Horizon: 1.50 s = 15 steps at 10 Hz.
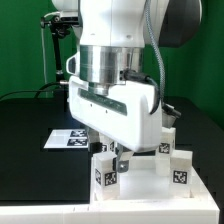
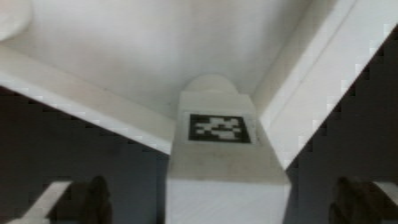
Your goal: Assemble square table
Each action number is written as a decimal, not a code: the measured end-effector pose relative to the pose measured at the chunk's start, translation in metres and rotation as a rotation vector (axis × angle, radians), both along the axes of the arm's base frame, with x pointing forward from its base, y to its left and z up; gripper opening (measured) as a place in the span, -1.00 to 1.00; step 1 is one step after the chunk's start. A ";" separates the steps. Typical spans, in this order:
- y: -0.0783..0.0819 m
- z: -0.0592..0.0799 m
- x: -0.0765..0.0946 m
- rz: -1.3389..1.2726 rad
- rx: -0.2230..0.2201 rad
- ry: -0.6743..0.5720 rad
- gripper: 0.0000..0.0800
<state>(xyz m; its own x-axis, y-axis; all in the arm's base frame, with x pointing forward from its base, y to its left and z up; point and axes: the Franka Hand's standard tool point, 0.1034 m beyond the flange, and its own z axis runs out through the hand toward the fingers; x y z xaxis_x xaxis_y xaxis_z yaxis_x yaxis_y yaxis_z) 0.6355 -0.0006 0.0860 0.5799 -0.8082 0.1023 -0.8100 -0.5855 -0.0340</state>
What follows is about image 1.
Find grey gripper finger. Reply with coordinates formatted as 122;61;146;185
113;144;134;173
85;126;102;153

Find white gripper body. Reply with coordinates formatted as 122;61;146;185
66;53;162;152

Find white square table top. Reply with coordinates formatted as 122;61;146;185
91;156;204;201

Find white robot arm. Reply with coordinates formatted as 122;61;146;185
52;0;202;173

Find white L-shaped obstacle fence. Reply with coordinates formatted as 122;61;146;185
0;158;221;224

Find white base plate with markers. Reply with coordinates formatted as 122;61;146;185
44;129;88;149

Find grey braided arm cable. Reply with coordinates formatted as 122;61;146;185
123;0;182;118

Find black cable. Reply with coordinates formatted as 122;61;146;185
0;81;70;102

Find black camera stand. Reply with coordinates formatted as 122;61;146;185
35;14;79;98

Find silver camera on stand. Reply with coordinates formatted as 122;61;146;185
60;11;79;22

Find white cable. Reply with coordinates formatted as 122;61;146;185
40;11;61;85

